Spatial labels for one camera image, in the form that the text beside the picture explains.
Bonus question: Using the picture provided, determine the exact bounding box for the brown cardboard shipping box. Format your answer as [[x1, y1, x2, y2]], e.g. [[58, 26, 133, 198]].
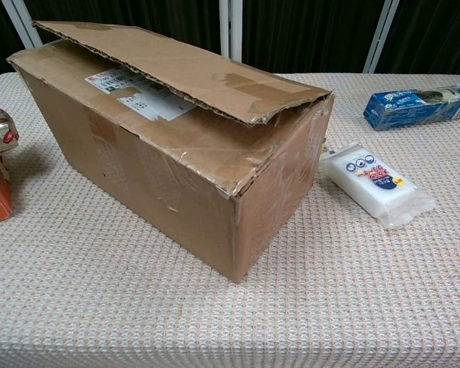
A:
[[6, 21, 335, 284]]

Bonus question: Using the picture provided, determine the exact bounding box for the white clear snack pack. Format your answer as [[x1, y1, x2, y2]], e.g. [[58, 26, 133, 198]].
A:
[[320, 143, 437, 230]]

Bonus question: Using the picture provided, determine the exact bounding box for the beige woven tablecloth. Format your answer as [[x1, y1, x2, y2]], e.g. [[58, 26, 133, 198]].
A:
[[0, 72, 460, 368]]

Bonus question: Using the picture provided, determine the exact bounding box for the blue cookie pack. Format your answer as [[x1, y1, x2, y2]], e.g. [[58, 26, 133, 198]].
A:
[[363, 84, 460, 132]]

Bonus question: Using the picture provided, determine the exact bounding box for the white frame post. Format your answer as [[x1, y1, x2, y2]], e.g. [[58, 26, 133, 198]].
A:
[[363, 0, 400, 74], [2, 0, 43, 49], [218, 0, 243, 62]]

